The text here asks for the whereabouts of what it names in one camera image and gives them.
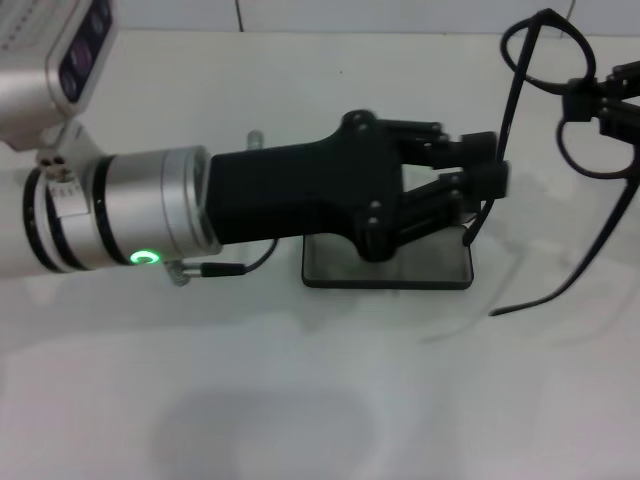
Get black thin-frame glasses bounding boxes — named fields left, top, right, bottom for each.
left=488, top=7, right=640, bottom=317

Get black glasses case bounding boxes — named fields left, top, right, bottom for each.
left=301, top=209, right=475, bottom=291

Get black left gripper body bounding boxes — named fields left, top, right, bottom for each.
left=203, top=108, right=407, bottom=265

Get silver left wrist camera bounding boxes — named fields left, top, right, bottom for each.
left=0, top=0, right=120, bottom=171

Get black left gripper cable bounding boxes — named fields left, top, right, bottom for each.
left=167, top=237, right=280, bottom=289

